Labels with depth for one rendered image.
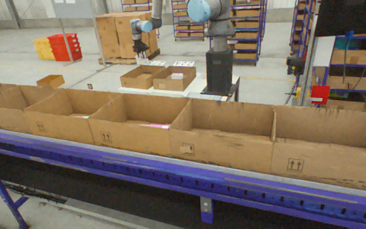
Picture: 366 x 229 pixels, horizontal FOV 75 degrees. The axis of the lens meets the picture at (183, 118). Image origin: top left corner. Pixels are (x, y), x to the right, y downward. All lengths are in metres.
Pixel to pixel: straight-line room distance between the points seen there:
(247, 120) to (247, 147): 0.29
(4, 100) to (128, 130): 1.00
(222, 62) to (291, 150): 1.13
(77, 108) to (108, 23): 4.50
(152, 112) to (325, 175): 0.84
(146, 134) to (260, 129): 0.53
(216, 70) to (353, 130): 1.06
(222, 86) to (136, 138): 1.07
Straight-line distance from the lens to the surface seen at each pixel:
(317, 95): 1.79
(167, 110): 1.25
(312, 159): 0.91
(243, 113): 1.15
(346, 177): 0.97
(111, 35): 5.99
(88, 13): 5.72
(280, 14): 10.68
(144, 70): 2.56
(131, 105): 1.35
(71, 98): 1.60
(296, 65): 1.69
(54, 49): 7.25
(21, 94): 1.91
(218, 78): 1.91
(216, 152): 0.93
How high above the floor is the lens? 1.54
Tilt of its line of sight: 29 degrees down
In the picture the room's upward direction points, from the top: 5 degrees counter-clockwise
